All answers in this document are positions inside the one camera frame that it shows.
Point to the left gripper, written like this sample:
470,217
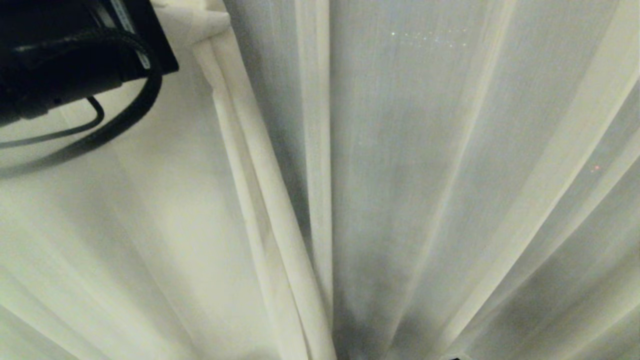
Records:
150,45

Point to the cream sheer curtain panel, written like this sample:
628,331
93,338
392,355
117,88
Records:
450,190
165,225

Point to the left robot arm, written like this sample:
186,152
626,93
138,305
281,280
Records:
45,90

